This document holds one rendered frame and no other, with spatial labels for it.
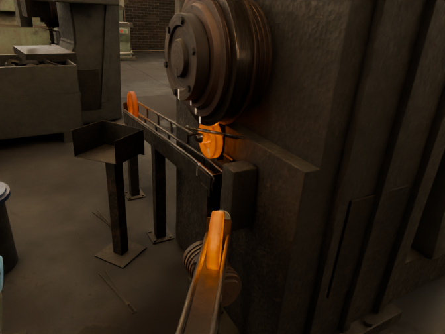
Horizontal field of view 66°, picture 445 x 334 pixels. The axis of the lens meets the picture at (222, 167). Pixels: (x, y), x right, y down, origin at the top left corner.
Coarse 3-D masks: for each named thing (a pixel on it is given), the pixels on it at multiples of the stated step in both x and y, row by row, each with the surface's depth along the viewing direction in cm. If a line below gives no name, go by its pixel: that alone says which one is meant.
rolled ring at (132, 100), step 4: (128, 92) 221; (132, 92) 219; (128, 96) 223; (132, 96) 216; (128, 100) 227; (132, 100) 215; (136, 100) 216; (128, 104) 229; (132, 104) 215; (136, 104) 216; (128, 108) 229; (132, 108) 217; (136, 108) 217; (132, 112) 218; (136, 112) 218; (136, 116) 220
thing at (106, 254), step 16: (80, 128) 165; (96, 128) 175; (112, 128) 176; (128, 128) 171; (80, 144) 168; (96, 144) 177; (112, 144) 180; (128, 144) 160; (96, 160) 160; (112, 160) 160; (112, 176) 170; (112, 192) 174; (112, 208) 178; (112, 224) 183; (96, 256) 188; (112, 256) 188; (128, 256) 189
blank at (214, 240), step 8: (216, 216) 89; (216, 224) 87; (216, 232) 86; (208, 240) 85; (216, 240) 85; (208, 248) 85; (216, 248) 85; (208, 256) 86; (216, 256) 85; (208, 264) 87; (216, 264) 87
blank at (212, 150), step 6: (204, 126) 132; (210, 126) 128; (216, 126) 127; (198, 132) 138; (210, 138) 129; (216, 138) 126; (204, 144) 135; (210, 144) 130; (216, 144) 127; (222, 144) 128; (204, 150) 136; (210, 150) 131; (216, 150) 128; (210, 156) 132; (216, 156) 132
